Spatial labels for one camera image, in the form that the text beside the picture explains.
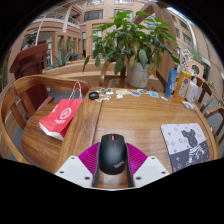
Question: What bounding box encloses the wooden chair behind plant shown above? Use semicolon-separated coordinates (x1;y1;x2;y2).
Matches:
99;59;128;88

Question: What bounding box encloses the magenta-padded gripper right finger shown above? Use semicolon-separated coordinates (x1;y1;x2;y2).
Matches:
124;142;170;188

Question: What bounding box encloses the grey white printed mouse pad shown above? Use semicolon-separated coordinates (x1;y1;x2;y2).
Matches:
160;122;211;174

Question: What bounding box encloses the wooden armchair holding red bag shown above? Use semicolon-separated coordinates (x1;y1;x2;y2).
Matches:
0;74;90;164

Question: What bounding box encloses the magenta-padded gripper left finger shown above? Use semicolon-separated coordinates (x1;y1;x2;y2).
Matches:
54;141;101;188

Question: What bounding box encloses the small black round object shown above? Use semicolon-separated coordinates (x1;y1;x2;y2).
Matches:
88;91;100;101

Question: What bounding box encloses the blue squeeze tube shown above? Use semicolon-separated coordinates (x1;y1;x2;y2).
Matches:
164;68;179;100

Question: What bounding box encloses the clear plastic packet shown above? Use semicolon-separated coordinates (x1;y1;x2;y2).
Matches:
181;100;196;110

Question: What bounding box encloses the yellow dish soap bottle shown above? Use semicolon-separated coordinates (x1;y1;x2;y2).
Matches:
173;69;193;102

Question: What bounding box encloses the empty wooden armchair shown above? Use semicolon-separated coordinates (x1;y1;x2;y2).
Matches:
193;75;215;114

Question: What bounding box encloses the green potted plant white pot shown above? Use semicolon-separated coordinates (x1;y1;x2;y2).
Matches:
82;10;181;89

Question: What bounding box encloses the white pump bottle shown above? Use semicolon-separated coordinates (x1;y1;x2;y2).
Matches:
185;77;200;104

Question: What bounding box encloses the dark red wooden lectern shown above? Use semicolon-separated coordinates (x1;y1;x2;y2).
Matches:
9;43;50;84

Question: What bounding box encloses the black computer mouse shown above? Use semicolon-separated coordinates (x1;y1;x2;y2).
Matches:
97;133;128;176

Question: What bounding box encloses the red paper bag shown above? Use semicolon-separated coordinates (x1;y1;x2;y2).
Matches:
38;81;84;142

